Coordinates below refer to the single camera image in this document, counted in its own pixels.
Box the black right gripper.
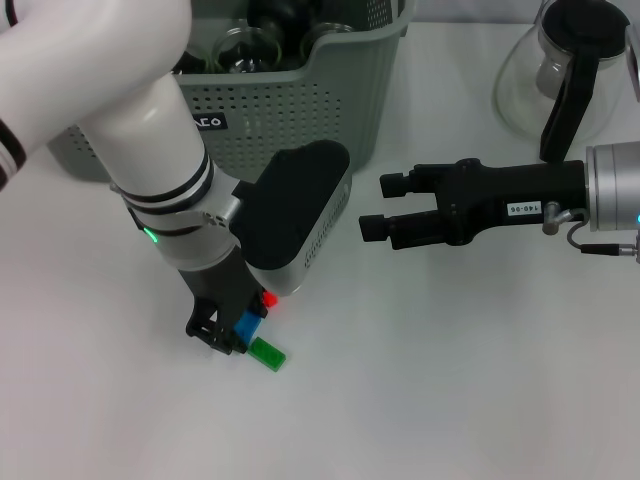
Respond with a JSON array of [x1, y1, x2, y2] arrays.
[[358, 157, 589, 251]]

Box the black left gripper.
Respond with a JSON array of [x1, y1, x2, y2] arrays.
[[177, 252, 270, 357]]

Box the blue square toy brick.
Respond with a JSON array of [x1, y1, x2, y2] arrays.
[[233, 310, 265, 342]]

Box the green toy brick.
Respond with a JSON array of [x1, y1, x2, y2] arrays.
[[248, 337, 288, 373]]

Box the grey-green perforated storage bin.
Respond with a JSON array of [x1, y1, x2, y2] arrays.
[[45, 0, 419, 184]]

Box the right wrist cable with connector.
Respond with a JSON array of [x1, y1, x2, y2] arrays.
[[542, 200, 640, 259]]

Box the glass pitcher black handle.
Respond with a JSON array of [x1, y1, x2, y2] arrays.
[[493, 0, 632, 164]]

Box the right wrist camera housing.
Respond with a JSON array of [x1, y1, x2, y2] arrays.
[[624, 19, 640, 104]]

